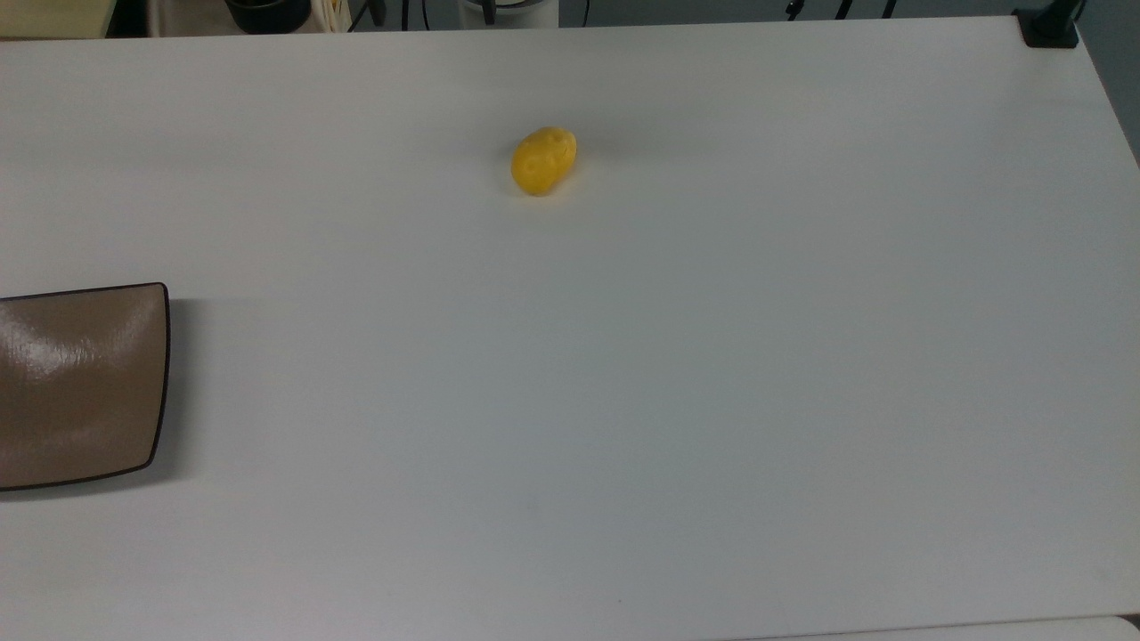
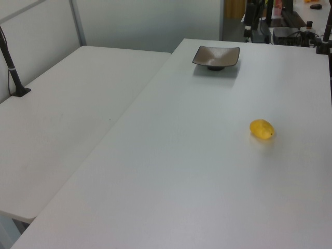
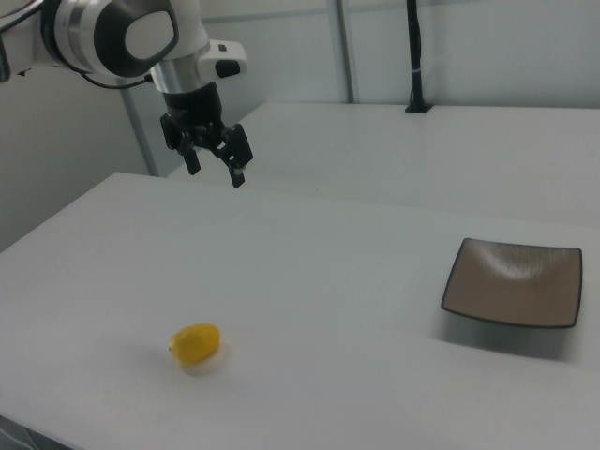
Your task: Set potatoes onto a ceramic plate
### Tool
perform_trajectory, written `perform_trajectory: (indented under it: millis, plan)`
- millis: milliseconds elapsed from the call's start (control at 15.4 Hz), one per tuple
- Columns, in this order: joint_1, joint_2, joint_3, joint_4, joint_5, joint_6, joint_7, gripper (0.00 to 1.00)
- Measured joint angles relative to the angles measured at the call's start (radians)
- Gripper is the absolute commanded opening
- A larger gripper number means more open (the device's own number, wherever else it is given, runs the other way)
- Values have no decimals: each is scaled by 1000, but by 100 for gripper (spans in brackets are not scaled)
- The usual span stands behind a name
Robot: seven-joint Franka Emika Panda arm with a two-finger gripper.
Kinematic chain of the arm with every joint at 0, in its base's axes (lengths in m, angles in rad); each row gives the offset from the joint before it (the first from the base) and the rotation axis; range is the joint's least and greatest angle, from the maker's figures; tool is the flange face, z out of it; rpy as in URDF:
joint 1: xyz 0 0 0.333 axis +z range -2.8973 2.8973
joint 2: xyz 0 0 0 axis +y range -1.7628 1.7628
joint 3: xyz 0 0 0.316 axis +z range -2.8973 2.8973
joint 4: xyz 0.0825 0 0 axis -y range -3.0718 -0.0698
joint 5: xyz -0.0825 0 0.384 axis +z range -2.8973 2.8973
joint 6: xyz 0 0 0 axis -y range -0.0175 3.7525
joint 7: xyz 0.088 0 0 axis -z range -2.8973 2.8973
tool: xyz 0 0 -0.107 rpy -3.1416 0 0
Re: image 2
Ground black electronics box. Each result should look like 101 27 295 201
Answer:
273 27 312 47

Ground yellow potato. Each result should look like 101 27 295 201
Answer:
249 119 276 140

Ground dark grey control box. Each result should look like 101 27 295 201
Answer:
250 24 272 44

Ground black pole stand with base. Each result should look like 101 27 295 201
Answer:
0 25 32 98

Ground black clamp stand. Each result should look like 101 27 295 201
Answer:
314 10 332 55

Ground brown square ceramic plate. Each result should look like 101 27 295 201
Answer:
191 45 240 72

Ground grey metal partition post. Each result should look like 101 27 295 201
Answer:
69 0 87 47

